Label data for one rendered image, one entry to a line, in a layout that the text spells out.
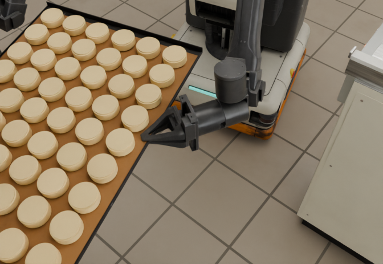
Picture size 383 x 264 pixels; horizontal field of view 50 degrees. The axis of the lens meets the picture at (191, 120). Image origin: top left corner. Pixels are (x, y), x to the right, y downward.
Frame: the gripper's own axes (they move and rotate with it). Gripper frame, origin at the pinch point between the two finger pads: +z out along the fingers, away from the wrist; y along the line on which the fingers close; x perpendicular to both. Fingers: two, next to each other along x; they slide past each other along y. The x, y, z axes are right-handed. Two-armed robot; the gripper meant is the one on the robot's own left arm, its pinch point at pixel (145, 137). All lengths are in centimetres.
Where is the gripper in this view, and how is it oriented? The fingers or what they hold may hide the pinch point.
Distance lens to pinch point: 76.0
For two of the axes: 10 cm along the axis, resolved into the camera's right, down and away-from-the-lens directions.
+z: -9.3, 3.0, -1.9
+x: -3.5, -7.5, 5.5
